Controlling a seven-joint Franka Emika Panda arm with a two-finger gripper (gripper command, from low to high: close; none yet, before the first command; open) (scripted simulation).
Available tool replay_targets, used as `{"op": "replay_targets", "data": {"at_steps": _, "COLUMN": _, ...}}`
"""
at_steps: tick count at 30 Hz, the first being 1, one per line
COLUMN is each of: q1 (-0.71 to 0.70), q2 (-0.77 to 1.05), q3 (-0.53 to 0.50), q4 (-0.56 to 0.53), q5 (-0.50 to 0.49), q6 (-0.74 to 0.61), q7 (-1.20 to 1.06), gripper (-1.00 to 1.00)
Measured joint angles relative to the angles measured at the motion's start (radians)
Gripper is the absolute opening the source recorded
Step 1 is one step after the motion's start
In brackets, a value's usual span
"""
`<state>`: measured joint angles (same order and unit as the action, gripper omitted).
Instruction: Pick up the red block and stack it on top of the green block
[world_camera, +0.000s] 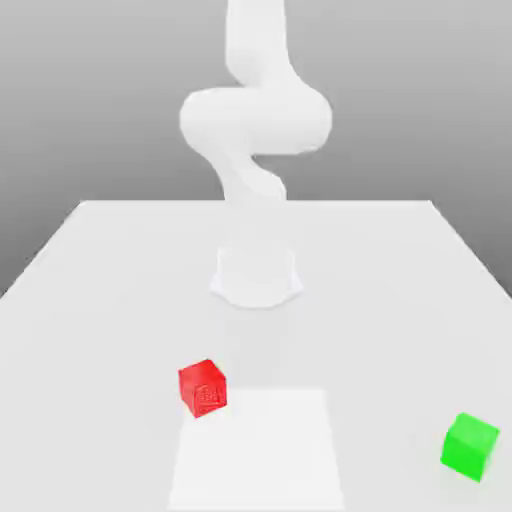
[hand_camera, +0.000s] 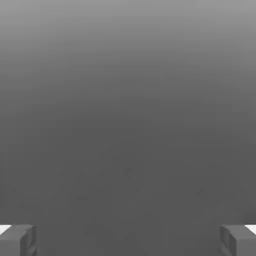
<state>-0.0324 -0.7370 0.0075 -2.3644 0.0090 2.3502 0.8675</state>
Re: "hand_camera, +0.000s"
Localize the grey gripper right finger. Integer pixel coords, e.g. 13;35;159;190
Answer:
219;224;256;256

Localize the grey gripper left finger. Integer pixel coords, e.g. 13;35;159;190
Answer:
0;224;38;256

